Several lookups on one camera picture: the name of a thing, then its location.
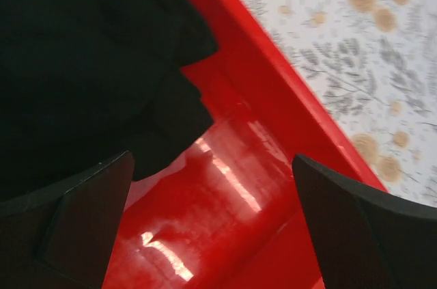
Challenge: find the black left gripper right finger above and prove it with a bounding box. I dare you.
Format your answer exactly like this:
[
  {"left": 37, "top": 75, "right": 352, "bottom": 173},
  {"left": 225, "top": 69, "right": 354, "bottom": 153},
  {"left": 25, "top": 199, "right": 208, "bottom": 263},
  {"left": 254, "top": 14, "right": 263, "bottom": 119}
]
[{"left": 292, "top": 154, "right": 436, "bottom": 289}]

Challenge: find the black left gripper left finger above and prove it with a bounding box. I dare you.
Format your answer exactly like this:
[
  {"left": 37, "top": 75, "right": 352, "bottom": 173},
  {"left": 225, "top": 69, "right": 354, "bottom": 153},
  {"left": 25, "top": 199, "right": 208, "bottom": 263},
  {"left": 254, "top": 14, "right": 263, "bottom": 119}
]
[{"left": 1, "top": 152, "right": 134, "bottom": 288}]

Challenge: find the black t-shirt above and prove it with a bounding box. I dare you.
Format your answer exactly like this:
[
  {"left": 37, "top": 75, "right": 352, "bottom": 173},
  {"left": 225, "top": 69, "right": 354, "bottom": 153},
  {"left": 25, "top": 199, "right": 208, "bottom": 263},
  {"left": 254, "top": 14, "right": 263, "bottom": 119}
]
[{"left": 1, "top": 0, "right": 219, "bottom": 200}]

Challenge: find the large red plastic tray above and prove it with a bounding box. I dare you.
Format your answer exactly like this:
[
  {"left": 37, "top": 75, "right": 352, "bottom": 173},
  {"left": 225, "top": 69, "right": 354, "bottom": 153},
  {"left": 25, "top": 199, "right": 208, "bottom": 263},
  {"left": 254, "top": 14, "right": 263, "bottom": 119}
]
[{"left": 104, "top": 0, "right": 382, "bottom": 288}]

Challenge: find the floral patterned table mat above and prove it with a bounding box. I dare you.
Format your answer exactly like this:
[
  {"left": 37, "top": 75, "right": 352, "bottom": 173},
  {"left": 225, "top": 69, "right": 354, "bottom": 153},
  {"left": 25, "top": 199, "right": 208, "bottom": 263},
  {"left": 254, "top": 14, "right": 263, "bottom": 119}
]
[{"left": 242, "top": 0, "right": 436, "bottom": 206}]

